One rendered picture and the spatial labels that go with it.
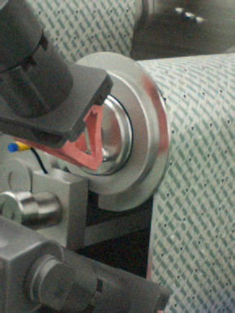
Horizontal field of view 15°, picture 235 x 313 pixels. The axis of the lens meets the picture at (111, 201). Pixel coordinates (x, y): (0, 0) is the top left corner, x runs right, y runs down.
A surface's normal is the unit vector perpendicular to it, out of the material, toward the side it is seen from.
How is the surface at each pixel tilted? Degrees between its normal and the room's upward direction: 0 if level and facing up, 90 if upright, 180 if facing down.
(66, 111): 44
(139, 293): 60
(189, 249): 90
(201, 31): 90
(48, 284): 98
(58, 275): 98
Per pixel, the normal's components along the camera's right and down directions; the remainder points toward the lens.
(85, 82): -0.39, -0.56
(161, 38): -0.66, 0.17
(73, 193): 0.75, 0.24
